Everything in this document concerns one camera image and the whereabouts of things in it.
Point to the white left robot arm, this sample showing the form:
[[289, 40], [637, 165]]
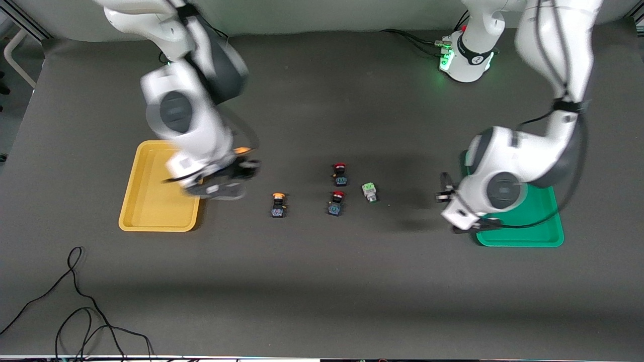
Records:
[[523, 161]]

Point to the green plastic tray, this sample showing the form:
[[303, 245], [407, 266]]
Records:
[[543, 226]]

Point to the black aluminium rail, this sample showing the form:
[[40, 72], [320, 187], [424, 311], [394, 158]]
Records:
[[25, 17]]

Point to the yellow plastic tray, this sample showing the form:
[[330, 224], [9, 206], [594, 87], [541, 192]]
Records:
[[151, 201]]

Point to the dark grey table mat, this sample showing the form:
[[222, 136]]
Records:
[[322, 281]]

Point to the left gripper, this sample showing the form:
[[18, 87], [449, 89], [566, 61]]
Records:
[[445, 191]]

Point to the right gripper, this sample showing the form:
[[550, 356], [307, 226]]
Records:
[[243, 170]]

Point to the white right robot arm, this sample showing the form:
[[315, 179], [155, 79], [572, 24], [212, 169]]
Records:
[[176, 110]]

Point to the white metal tube frame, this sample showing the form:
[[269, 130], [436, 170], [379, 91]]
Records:
[[15, 55]]

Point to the green pushbutton green contact block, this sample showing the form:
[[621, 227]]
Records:
[[370, 192]]

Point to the red pushbutton black body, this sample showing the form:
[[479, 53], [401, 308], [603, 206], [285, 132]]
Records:
[[336, 203], [340, 174]]

